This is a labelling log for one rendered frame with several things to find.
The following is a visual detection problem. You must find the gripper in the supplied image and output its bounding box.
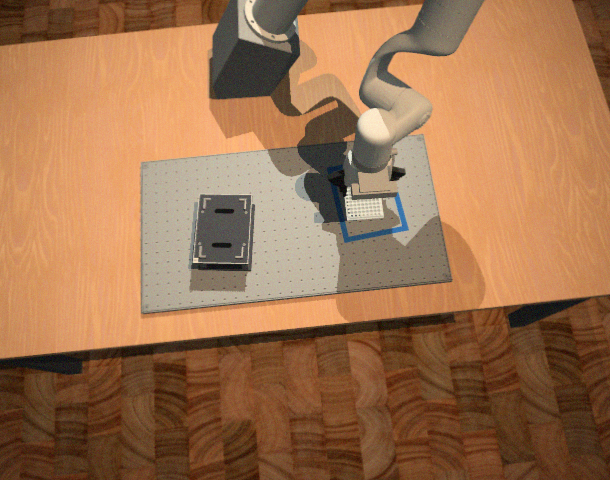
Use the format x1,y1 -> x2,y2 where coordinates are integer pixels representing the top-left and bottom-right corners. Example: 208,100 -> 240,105
328,149 -> 406,197

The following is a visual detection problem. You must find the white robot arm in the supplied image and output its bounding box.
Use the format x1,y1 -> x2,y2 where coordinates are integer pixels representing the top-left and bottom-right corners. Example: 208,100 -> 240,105
244,0 -> 485,200

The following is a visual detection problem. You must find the blue tape outline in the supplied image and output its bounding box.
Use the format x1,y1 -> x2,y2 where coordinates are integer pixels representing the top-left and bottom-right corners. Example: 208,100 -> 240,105
327,165 -> 409,243

